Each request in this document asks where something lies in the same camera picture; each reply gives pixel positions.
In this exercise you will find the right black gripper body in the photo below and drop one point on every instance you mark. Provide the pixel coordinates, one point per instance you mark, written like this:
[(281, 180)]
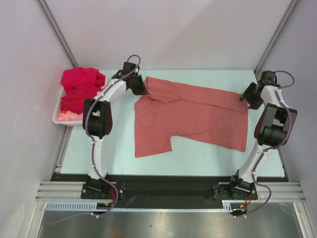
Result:
[(255, 96)]

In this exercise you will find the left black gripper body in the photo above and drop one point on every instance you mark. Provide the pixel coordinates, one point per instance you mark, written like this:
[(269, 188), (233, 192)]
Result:
[(134, 80)]

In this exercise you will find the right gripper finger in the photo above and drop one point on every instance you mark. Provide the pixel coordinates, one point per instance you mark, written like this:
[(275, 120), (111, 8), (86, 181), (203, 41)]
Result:
[(254, 104), (249, 94)]

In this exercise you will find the salmon pink t shirt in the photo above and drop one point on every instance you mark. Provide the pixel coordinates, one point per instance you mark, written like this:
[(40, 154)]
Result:
[(203, 114)]

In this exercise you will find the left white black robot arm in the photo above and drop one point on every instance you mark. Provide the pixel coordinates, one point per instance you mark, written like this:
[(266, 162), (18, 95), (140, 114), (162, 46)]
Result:
[(98, 122)]

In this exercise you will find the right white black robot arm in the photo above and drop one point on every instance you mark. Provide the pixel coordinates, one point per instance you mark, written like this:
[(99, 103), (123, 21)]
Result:
[(271, 132)]

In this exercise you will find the crimson red t shirt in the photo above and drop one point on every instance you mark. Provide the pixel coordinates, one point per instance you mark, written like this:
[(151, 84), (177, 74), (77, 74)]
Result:
[(79, 84)]

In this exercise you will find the light pink t shirt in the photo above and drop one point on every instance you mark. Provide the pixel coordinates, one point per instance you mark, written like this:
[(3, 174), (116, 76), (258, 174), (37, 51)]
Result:
[(72, 103)]

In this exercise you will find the white plastic laundry basket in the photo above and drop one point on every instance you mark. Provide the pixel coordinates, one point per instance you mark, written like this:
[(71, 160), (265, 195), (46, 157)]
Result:
[(57, 110)]

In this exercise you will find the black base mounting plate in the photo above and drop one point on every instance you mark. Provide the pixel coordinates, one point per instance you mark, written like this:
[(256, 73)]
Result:
[(163, 192)]

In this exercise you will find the right aluminium corner post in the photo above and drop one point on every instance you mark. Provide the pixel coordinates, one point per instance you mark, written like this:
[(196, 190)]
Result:
[(276, 35)]

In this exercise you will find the aluminium corner post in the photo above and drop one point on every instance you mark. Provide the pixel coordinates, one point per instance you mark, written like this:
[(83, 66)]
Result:
[(48, 14), (276, 35)]

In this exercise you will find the left aluminium corner post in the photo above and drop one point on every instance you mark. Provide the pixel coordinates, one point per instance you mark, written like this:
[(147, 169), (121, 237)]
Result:
[(48, 14)]

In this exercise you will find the aluminium front rail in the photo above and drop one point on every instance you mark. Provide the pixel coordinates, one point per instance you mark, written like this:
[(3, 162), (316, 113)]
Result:
[(59, 191)]

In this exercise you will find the white slotted cable duct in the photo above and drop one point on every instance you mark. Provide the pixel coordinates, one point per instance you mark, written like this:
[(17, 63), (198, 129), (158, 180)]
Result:
[(101, 207)]

